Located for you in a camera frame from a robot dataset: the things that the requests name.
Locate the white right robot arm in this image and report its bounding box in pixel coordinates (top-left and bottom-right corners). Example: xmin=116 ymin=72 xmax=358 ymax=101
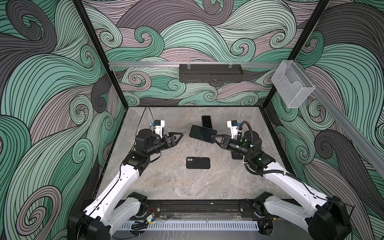
xmin=211 ymin=131 xmax=352 ymax=240

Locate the black wall tray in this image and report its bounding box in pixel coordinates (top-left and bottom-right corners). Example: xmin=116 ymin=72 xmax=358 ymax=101
xmin=179 ymin=65 xmax=244 ymax=84

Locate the black phone case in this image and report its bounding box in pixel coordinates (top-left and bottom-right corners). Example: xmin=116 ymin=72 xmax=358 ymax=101
xmin=186 ymin=157 xmax=211 ymax=170

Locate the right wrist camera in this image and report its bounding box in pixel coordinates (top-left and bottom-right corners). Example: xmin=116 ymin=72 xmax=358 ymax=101
xmin=227 ymin=120 xmax=242 ymax=139

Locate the black phone glossy screen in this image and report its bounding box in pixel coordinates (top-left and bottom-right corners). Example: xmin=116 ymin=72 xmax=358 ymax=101
xmin=189 ymin=125 xmax=218 ymax=144

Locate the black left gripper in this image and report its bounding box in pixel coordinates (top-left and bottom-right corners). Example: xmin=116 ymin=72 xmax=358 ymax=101
xmin=145 ymin=133 xmax=182 ymax=158

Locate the clear plastic wall bin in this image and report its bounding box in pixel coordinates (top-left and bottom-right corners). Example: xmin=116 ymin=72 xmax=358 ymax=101
xmin=272 ymin=60 xmax=315 ymax=109

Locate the aluminium right wall rail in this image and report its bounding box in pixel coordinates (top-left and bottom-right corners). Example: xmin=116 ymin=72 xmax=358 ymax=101
xmin=294 ymin=62 xmax=384 ymax=177

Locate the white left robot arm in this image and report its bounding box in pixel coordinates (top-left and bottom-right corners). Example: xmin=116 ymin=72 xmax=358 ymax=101
xmin=67 ymin=129 xmax=183 ymax=240

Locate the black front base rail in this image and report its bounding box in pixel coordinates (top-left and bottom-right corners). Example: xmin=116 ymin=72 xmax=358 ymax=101
xmin=131 ymin=199 xmax=269 ymax=220

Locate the aluminium wall rail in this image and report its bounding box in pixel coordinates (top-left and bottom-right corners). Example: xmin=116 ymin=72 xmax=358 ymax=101
xmin=108 ymin=61 xmax=280 ymax=68
xmin=294 ymin=62 xmax=384 ymax=177

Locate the black phone ribbed back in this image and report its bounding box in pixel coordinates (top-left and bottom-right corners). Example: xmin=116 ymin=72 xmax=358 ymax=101
xmin=202 ymin=116 xmax=213 ymax=129

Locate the aluminium back wall rail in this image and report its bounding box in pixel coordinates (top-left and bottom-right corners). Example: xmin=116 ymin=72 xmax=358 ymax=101
xmin=108 ymin=61 xmax=280 ymax=68

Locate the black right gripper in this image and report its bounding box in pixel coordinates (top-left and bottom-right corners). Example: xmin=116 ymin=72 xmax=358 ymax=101
xmin=212 ymin=134 xmax=255 ymax=160

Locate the white slotted cable duct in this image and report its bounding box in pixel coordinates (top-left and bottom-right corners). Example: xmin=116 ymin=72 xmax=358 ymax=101
xmin=116 ymin=220 xmax=260 ymax=232

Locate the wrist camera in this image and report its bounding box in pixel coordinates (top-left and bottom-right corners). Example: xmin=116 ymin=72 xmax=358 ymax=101
xmin=151 ymin=120 xmax=165 ymax=137
xmin=227 ymin=120 xmax=242 ymax=139

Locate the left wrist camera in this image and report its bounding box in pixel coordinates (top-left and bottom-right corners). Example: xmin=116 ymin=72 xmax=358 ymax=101
xmin=151 ymin=120 xmax=165 ymax=137

